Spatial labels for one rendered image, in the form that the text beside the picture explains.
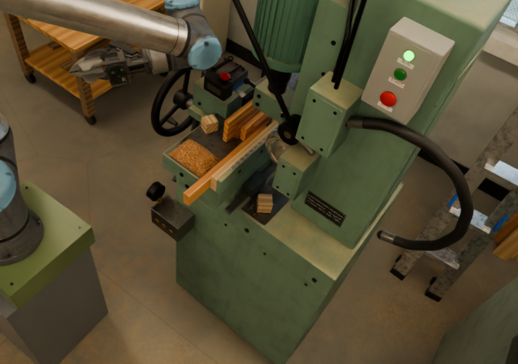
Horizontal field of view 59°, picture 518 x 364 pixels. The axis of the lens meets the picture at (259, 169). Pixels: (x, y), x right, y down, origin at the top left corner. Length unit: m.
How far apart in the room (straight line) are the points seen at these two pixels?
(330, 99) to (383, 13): 0.18
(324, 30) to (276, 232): 0.57
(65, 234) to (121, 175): 0.97
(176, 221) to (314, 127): 0.68
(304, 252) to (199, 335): 0.84
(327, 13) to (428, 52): 0.27
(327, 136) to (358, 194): 0.23
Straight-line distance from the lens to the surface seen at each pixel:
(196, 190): 1.18
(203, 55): 1.15
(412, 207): 2.59
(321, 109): 0.95
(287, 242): 1.29
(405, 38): 0.82
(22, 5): 1.02
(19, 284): 1.45
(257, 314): 1.74
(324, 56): 1.05
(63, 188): 2.41
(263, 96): 1.27
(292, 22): 1.05
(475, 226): 1.98
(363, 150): 1.07
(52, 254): 1.47
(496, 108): 2.57
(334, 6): 0.99
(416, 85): 0.85
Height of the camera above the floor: 1.89
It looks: 50 degrees down
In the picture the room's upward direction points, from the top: 13 degrees clockwise
